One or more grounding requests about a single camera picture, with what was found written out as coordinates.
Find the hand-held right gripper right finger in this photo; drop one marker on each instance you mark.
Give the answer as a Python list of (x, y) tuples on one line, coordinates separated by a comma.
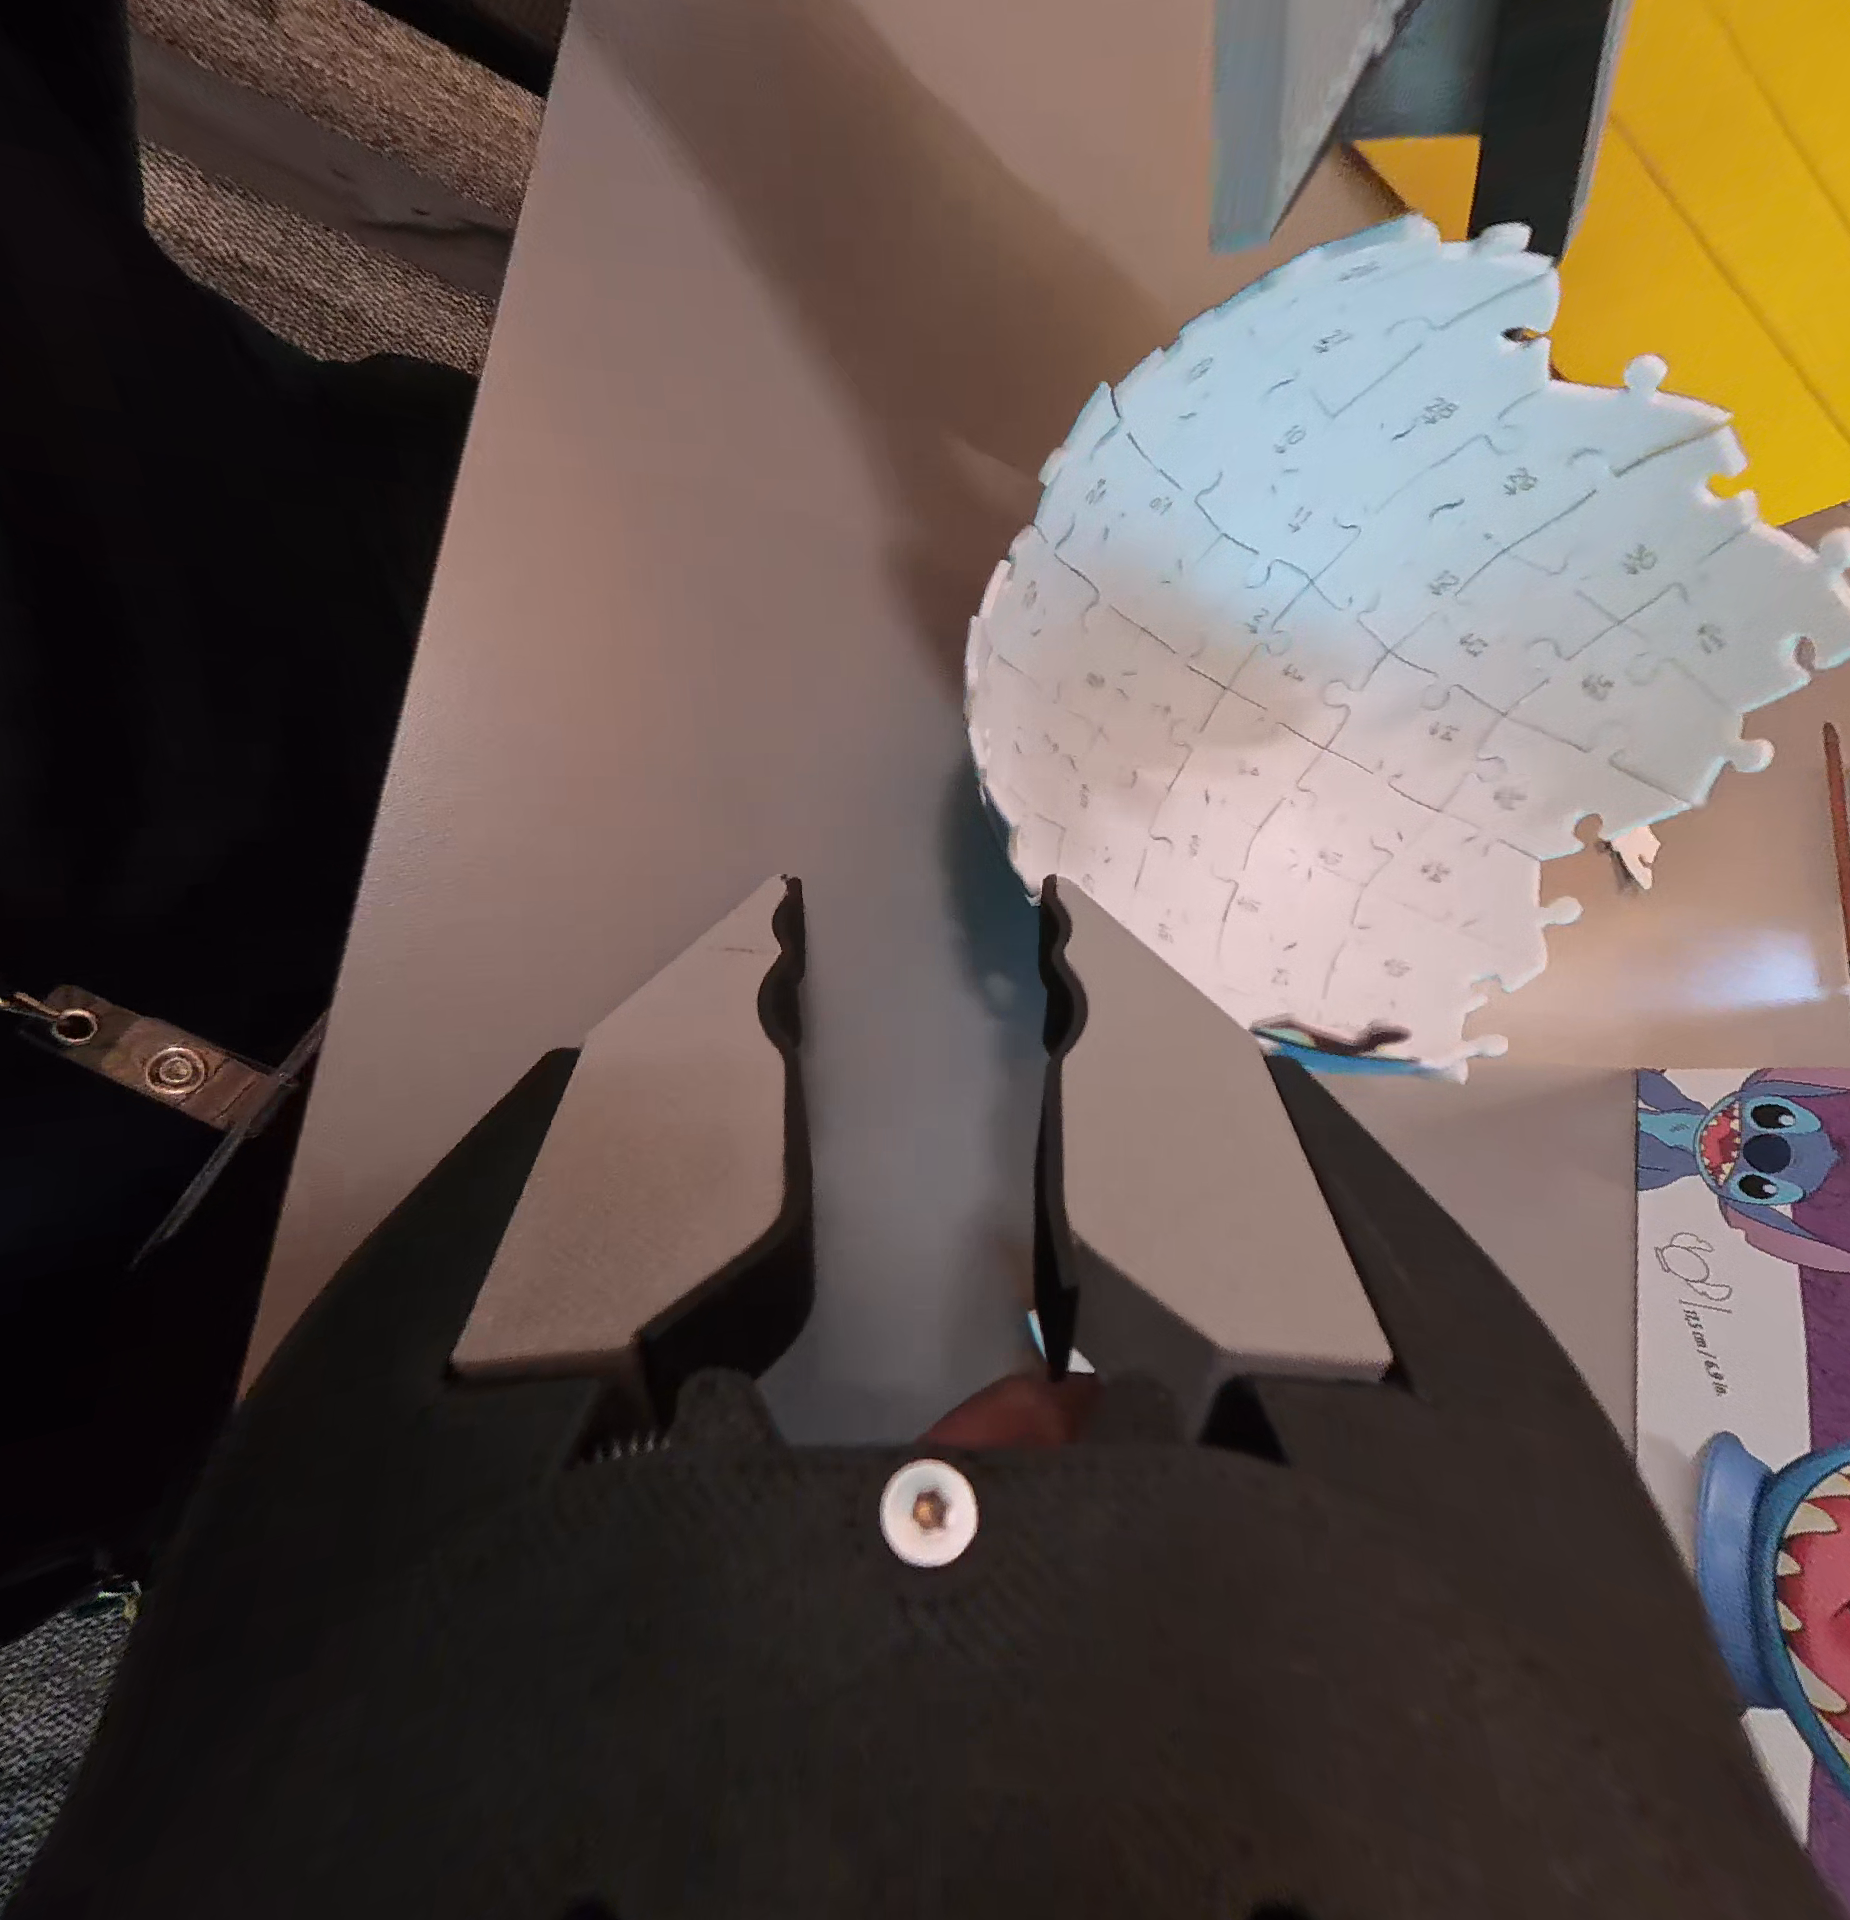
[(1209, 1201)]

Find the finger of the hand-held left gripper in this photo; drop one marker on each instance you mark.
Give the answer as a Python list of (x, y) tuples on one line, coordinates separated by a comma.
[(1540, 104), (1284, 104)]

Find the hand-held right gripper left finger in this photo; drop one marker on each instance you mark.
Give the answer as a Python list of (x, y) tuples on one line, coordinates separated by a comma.
[(640, 1187)]

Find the blue and white puzzle ball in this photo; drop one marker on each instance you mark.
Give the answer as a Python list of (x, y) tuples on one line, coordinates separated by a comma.
[(1315, 675)]

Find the white loose puzzle piece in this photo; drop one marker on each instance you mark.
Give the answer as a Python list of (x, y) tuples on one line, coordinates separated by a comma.
[(1632, 851)]

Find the cartoon puzzle box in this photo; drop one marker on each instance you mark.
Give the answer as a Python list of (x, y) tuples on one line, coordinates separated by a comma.
[(1765, 1350)]

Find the yellow plastic bin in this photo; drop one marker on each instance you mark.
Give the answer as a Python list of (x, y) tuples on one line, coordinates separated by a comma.
[(1736, 226)]

